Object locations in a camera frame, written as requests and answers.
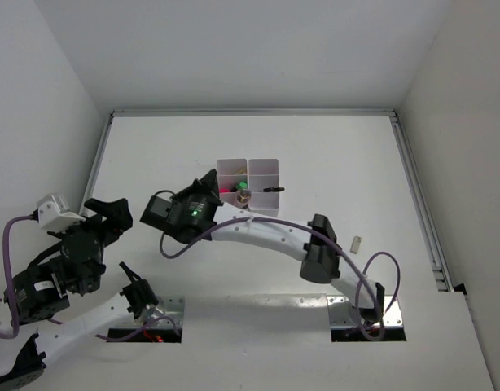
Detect black handled scissors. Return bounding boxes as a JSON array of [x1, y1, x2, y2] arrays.
[[263, 187, 285, 193]]

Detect grey white eraser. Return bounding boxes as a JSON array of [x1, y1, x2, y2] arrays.
[[350, 235, 362, 254]]

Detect pink lid clip jar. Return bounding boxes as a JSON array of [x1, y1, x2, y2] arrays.
[[235, 187, 252, 209]]

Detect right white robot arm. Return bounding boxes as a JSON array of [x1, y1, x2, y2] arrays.
[[140, 169, 385, 323]]

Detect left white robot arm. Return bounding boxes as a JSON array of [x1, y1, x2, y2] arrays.
[[0, 194, 159, 390]]

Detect left white compartment organizer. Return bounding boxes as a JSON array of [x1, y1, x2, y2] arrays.
[[217, 159, 249, 207]]

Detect white compartment organizer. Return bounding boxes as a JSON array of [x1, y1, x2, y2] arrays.
[[217, 159, 249, 207], [248, 159, 280, 217]]

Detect right white compartment organizer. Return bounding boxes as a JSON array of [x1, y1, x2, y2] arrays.
[[248, 159, 280, 217]]

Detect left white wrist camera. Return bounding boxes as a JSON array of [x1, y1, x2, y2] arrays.
[[37, 193, 85, 233]]

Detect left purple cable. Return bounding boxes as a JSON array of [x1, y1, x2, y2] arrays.
[[0, 213, 182, 342]]

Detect purple cable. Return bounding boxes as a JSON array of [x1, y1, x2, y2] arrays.
[[159, 216, 401, 341], [0, 213, 182, 342]]

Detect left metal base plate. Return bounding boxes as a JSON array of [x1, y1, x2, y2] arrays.
[[110, 295, 185, 332]]

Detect metal base plate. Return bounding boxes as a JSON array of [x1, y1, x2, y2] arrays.
[[327, 296, 404, 331], [110, 295, 185, 332]]

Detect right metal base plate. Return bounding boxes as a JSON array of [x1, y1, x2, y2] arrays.
[[327, 296, 404, 331]]

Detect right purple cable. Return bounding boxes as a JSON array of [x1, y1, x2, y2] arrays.
[[159, 216, 401, 341]]

